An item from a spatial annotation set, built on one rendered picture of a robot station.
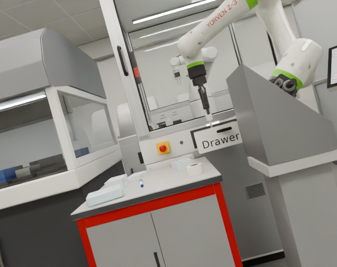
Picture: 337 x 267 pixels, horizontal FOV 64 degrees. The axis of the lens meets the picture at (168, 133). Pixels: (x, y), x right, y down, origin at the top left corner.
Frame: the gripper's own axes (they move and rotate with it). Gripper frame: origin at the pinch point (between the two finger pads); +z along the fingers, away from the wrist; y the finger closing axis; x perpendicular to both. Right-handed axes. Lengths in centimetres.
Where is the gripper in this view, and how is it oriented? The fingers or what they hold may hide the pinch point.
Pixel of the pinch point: (208, 114)
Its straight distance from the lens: 145.9
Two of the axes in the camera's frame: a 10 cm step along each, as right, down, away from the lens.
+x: 9.6, -2.6, -0.4
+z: 2.6, 9.6, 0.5
